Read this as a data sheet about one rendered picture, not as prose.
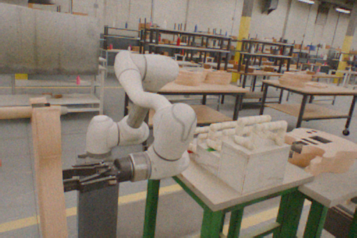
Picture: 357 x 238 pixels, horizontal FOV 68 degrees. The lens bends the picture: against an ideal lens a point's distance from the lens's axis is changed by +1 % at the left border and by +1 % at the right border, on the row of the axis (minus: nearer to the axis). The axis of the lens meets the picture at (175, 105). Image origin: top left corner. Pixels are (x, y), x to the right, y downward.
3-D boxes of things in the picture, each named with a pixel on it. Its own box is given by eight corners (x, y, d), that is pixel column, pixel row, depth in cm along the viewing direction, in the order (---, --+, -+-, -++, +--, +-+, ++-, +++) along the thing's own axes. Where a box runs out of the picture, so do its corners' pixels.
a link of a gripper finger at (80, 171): (109, 165, 80) (109, 163, 81) (69, 166, 78) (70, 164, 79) (108, 177, 80) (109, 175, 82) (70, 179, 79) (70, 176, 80)
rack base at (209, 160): (217, 177, 115) (219, 158, 113) (194, 161, 128) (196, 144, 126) (257, 166, 131) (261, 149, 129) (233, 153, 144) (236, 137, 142)
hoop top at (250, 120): (240, 127, 107) (241, 119, 106) (235, 124, 110) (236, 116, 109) (271, 122, 118) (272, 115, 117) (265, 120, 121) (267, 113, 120)
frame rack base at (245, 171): (242, 195, 104) (249, 155, 99) (215, 177, 116) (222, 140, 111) (283, 181, 119) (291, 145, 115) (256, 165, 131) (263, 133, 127)
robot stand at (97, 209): (73, 236, 196) (74, 149, 179) (111, 229, 207) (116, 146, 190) (75, 267, 172) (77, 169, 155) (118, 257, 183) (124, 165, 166)
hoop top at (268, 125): (256, 133, 100) (258, 125, 100) (249, 130, 103) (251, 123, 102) (288, 128, 112) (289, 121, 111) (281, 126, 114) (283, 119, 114)
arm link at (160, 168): (136, 162, 92) (145, 137, 84) (174, 155, 100) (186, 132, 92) (146, 188, 86) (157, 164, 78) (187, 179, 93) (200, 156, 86)
